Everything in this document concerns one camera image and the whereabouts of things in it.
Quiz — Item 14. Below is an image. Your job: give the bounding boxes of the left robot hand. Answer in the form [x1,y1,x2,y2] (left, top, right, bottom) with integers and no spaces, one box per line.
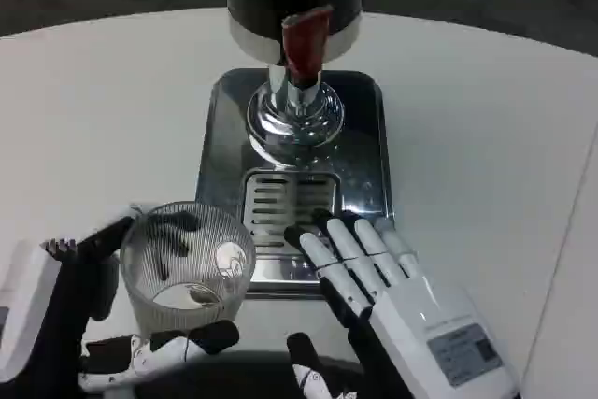
[0,203,241,395]

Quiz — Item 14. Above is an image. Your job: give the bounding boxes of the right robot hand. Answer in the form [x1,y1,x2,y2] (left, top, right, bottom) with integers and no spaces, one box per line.
[283,207,522,399]

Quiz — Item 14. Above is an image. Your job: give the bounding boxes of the clear ribbed glass cup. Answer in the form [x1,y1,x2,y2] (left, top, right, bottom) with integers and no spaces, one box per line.
[119,201,257,335]

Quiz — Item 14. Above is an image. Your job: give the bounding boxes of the slotted steel drip grid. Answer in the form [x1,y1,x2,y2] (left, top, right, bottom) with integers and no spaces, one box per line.
[239,168,343,256]

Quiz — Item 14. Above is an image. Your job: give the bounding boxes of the steel drip tray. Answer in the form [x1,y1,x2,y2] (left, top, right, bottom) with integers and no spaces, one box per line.
[192,67,396,300]

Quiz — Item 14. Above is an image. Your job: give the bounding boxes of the chrome dispenser tap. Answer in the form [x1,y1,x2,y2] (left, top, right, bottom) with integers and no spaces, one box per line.
[246,64,347,166]

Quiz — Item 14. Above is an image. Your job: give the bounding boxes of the red tap handle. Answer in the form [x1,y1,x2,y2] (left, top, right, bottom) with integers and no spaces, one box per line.
[281,4,335,78]

